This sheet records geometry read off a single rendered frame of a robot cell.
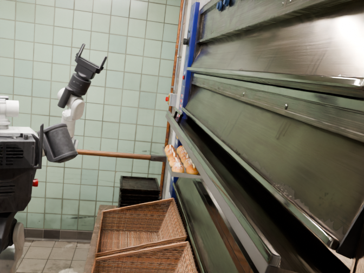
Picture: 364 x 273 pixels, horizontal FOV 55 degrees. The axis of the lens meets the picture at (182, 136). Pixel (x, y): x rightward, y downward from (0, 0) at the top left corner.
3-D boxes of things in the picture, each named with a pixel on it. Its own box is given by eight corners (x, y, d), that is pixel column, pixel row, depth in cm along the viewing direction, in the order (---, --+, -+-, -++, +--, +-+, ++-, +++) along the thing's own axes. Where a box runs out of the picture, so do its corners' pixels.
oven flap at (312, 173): (187, 112, 232) (200, 84, 229) (347, 257, 58) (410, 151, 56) (181, 109, 231) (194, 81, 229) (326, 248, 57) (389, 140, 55)
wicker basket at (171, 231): (170, 234, 245) (174, 196, 240) (182, 283, 191) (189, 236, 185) (99, 231, 237) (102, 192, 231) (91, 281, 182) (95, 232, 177)
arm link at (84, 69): (99, 70, 152) (88, 94, 156) (104, 67, 162) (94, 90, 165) (73, 56, 151) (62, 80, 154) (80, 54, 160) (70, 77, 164)
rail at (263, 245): (166, 112, 230) (169, 114, 230) (267, 265, 56) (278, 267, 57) (167, 110, 230) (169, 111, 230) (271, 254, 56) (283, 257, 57)
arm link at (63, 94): (91, 90, 162) (82, 111, 165) (75, 78, 165) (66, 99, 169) (75, 90, 152) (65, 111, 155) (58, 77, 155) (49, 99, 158)
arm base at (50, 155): (77, 158, 155) (79, 153, 145) (47, 168, 150) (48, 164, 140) (65, 127, 157) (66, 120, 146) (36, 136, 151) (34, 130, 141)
